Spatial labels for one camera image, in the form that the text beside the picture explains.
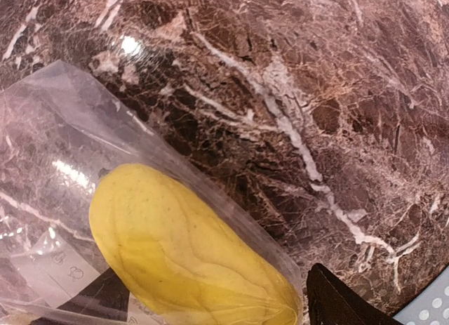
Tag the light blue plastic basket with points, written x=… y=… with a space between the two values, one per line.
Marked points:
x=431 y=306

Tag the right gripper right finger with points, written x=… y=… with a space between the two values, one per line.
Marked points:
x=331 y=301

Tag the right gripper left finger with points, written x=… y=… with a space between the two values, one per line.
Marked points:
x=104 y=301

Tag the yellow fruit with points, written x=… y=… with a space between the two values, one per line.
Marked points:
x=179 y=258

